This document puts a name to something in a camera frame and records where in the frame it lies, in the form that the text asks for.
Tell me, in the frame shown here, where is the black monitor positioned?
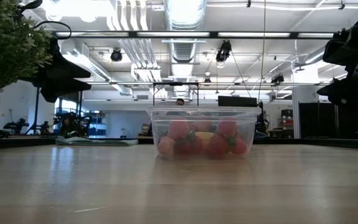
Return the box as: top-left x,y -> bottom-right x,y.
218,95 -> 259,108

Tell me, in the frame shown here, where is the pink plastic peach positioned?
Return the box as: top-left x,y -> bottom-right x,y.
167,120 -> 191,141
216,120 -> 238,138

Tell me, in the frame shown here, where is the black cabinet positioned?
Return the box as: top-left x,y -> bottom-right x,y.
298,101 -> 339,139

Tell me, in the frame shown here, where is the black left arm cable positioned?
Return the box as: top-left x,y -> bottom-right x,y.
17,0 -> 73,40

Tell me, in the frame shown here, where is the green artificial potted plant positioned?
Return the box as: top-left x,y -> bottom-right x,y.
0,0 -> 55,116

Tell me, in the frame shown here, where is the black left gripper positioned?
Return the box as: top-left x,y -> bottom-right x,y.
22,37 -> 92,104

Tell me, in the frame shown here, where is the black ceiling spotlight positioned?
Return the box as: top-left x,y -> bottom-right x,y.
110,48 -> 123,62

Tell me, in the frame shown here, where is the black background robot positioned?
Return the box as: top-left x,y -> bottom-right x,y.
53,111 -> 93,138
3,117 -> 30,134

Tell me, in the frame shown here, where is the silver ventilation duct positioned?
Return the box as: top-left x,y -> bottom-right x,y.
163,0 -> 208,63

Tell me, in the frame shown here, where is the overhead light bar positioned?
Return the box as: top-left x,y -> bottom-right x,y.
51,30 -> 335,40

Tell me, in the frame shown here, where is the yellow plastic banana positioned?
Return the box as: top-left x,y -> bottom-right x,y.
196,131 -> 216,147

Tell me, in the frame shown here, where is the clear plastic tupperware container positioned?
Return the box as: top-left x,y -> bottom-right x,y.
146,105 -> 262,160

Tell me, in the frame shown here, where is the black aluminium table frame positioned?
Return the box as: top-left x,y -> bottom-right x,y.
0,136 -> 358,151

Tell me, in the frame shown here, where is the red plastic strawberry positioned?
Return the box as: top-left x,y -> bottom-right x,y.
206,134 -> 229,158
230,138 -> 248,155
175,139 -> 194,156

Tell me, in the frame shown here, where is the black metal stand frame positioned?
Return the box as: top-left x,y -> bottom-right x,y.
152,82 -> 200,106

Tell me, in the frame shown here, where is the teal folded cloth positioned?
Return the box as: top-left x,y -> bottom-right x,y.
55,135 -> 139,147

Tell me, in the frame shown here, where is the small pink plastic fruit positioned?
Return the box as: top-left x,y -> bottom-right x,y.
157,136 -> 175,156

